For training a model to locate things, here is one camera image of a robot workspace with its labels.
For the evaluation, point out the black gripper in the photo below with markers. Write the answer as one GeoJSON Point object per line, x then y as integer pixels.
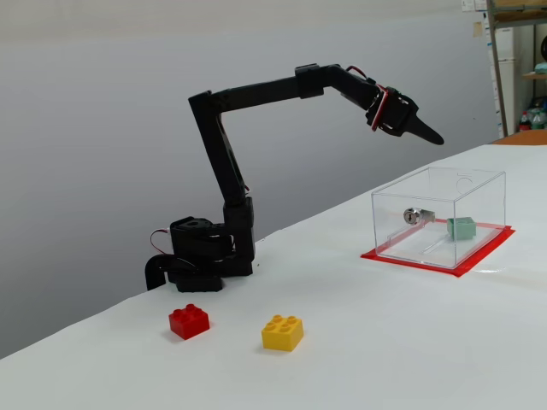
{"type": "Point", "coordinates": [403, 116]}

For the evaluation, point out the green lego brick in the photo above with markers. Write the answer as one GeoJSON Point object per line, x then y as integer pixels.
{"type": "Point", "coordinates": [461, 228]}

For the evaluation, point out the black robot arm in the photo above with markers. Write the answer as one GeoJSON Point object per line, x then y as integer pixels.
{"type": "Point", "coordinates": [213, 141]}

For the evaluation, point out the transparent acrylic box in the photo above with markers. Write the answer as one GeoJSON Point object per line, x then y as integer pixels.
{"type": "Point", "coordinates": [478, 192]}

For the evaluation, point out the yellow lego brick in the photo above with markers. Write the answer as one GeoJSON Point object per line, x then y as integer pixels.
{"type": "Point", "coordinates": [282, 335]}

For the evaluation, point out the red lego brick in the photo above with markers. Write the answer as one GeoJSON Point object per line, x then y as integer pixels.
{"type": "Point", "coordinates": [188, 324]}

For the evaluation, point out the silver cam lock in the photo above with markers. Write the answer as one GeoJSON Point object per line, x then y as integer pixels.
{"type": "Point", "coordinates": [412, 216]}

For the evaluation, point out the red capped cola bottle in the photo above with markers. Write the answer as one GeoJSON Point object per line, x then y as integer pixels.
{"type": "Point", "coordinates": [524, 124]}

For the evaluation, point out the orange wooden table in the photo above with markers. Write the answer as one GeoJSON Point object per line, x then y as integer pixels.
{"type": "Point", "coordinates": [525, 137]}

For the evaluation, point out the metal shelf rack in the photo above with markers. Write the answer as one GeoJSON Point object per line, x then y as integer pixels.
{"type": "Point", "coordinates": [498, 64]}

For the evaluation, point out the white refrigerator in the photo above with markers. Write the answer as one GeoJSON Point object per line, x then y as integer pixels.
{"type": "Point", "coordinates": [506, 64]}

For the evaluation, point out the green plastic bottle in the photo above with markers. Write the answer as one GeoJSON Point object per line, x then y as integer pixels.
{"type": "Point", "coordinates": [539, 119]}

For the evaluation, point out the teal object on shelf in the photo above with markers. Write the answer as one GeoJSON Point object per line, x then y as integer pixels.
{"type": "Point", "coordinates": [541, 68]}

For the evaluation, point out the red tape square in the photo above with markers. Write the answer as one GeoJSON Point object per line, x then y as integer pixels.
{"type": "Point", "coordinates": [483, 256]}

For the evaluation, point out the black table clamp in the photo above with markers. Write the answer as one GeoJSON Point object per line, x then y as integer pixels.
{"type": "Point", "coordinates": [154, 269]}

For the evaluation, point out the small paper wall label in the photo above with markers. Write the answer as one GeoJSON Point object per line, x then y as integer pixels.
{"type": "Point", "coordinates": [477, 28]}

